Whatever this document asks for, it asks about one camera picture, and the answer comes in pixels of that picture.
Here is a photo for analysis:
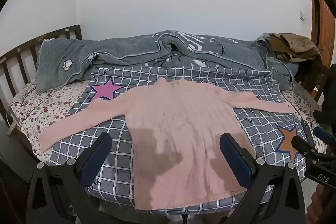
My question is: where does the pink knit sweater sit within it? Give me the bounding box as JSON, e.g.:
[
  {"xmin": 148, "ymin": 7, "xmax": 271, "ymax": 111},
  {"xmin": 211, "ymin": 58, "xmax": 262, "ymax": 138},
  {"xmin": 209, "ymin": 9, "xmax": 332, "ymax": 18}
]
[{"xmin": 39, "ymin": 78, "xmax": 293, "ymax": 210}]

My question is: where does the brown clothes pile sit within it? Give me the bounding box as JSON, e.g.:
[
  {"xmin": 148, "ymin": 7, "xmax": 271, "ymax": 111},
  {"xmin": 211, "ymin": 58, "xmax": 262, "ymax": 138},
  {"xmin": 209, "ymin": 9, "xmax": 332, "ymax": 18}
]
[{"xmin": 266, "ymin": 33, "xmax": 321, "ymax": 63}]

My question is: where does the grey checked star blanket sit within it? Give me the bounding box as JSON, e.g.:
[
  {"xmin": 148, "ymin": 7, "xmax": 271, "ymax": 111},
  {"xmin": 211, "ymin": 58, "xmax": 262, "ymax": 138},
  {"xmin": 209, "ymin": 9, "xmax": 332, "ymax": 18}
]
[{"xmin": 39, "ymin": 67, "xmax": 305, "ymax": 210}]

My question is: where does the dark wooden chair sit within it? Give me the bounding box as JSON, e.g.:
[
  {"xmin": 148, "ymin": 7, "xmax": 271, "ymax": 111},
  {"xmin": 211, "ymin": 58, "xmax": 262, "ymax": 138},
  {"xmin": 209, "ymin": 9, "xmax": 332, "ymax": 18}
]
[{"xmin": 294, "ymin": 60, "xmax": 335, "ymax": 102}]

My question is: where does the floral bed sheet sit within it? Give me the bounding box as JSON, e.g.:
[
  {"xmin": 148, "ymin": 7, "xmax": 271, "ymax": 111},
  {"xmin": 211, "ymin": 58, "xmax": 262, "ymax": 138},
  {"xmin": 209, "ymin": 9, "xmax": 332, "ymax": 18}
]
[{"xmin": 10, "ymin": 79, "xmax": 89, "ymax": 163}]

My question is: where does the grey-green fleece blanket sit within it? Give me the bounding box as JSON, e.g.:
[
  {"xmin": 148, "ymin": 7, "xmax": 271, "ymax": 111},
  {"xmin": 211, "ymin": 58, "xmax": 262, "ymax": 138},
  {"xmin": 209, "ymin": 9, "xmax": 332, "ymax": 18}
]
[{"xmin": 36, "ymin": 30, "xmax": 298, "ymax": 94}]

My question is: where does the brown wooden door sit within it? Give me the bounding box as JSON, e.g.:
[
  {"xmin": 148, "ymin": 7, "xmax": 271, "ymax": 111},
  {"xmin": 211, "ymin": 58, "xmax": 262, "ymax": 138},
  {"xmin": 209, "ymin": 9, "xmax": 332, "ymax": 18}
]
[{"xmin": 311, "ymin": 0, "xmax": 335, "ymax": 67}]

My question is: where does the dark wooden headboard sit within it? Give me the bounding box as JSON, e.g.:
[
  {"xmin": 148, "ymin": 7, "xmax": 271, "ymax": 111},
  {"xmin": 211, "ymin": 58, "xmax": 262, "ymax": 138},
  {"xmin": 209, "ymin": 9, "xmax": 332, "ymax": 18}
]
[{"xmin": 1, "ymin": 24, "xmax": 82, "ymax": 124}]

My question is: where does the white charging cable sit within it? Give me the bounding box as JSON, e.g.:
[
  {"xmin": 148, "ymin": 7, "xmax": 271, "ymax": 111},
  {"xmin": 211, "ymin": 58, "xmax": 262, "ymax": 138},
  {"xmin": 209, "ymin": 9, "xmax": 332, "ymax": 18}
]
[{"xmin": 5, "ymin": 105, "xmax": 18, "ymax": 136}]

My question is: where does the white wall switch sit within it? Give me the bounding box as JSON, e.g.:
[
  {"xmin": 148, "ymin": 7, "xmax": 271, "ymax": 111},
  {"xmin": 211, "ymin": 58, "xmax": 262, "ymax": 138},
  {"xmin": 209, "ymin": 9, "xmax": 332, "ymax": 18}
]
[{"xmin": 300, "ymin": 11, "xmax": 305, "ymax": 22}]

